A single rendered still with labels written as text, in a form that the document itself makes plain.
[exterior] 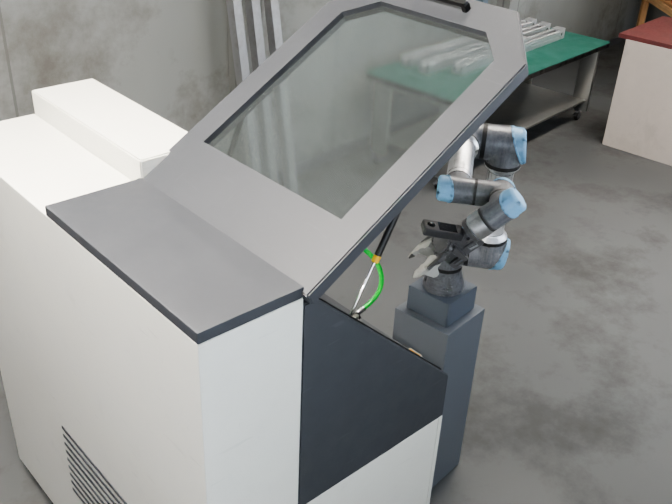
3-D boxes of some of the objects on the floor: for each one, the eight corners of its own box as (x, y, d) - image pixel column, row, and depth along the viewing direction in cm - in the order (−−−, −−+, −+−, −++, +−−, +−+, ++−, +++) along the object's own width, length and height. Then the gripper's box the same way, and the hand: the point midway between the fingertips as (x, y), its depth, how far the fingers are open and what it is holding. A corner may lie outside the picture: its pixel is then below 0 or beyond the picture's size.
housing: (293, 683, 251) (304, 286, 175) (219, 743, 235) (195, 334, 158) (86, 439, 339) (33, 104, 263) (21, 470, 322) (-56, 123, 246)
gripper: (489, 255, 215) (428, 295, 224) (478, 222, 225) (420, 261, 233) (470, 239, 210) (409, 281, 219) (460, 206, 220) (402, 247, 229)
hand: (412, 264), depth 224 cm, fingers open, 7 cm apart
